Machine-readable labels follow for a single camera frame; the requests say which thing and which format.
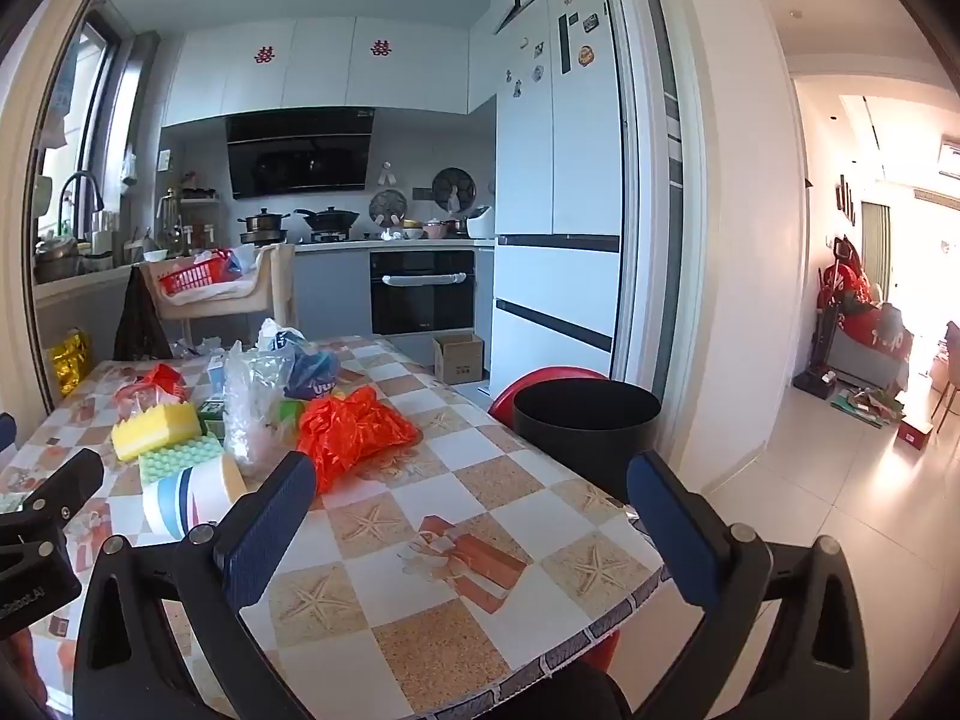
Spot red sofa cover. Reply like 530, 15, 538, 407
836, 262, 914, 391

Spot brown dining chair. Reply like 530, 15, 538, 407
930, 321, 960, 421

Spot large round black trivet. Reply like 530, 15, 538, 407
431, 166, 477, 212

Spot black upright vacuum cleaner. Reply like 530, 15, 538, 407
793, 236, 852, 398

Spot black range hood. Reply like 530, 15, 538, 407
225, 106, 376, 200

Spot striped paper cup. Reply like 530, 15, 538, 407
142, 454, 248, 541

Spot checkered printed tablecloth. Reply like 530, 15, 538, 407
0, 335, 668, 717

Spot black wok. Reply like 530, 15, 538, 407
294, 206, 361, 233

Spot cardboard box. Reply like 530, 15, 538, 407
433, 331, 485, 386

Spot green sponge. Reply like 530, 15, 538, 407
137, 433, 226, 486

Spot grey metal pot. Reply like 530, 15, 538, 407
34, 236, 80, 282

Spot yellow foam net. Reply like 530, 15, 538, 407
111, 403, 203, 464

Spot white plastic bag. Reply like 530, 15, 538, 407
202, 247, 265, 301

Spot steel stockpot with lid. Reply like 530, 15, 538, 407
238, 208, 290, 245

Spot white refrigerator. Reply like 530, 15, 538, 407
491, 0, 625, 395

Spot clear plastic bag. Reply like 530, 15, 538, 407
223, 341, 301, 477

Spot blue plastic bag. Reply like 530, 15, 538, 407
257, 319, 342, 402

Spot black plastic bag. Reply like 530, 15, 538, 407
112, 264, 175, 362

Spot orange plastic bag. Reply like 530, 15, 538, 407
296, 388, 422, 494

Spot red plastic bag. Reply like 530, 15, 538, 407
112, 364, 190, 421

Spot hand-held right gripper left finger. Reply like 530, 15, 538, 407
73, 451, 320, 720

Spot black kitchen faucet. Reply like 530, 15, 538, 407
58, 171, 106, 237

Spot red plastic stool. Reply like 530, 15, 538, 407
487, 366, 625, 674

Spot black built-in oven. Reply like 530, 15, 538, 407
369, 250, 476, 336

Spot black round bin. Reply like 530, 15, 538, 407
512, 380, 662, 503

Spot beige plastic cart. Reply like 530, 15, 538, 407
141, 242, 297, 346

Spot white wall cabinets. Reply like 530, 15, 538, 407
161, 15, 500, 128

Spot red plastic basket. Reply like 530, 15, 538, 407
157, 250, 235, 297

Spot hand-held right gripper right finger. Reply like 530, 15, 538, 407
626, 450, 890, 720

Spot gold foil bag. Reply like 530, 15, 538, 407
49, 328, 95, 398

